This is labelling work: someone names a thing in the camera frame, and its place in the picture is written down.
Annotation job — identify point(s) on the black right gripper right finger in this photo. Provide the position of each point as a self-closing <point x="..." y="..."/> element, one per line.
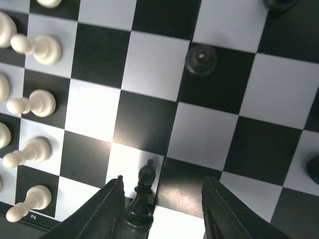
<point x="227" y="217"/>

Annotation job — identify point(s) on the white chess pawn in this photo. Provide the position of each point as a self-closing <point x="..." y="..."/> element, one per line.
<point x="37" y="198"/>
<point x="45" y="49"/>
<point x="36" y="150"/>
<point x="40" y="102"/>

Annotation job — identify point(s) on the black chess bishop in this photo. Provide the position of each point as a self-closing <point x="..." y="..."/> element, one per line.
<point x="138" y="219"/>

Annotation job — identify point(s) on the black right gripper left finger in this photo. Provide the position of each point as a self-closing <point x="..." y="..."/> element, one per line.
<point x="101" y="217"/>

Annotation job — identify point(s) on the black white chess board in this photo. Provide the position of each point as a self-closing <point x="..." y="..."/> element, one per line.
<point x="124" y="96"/>

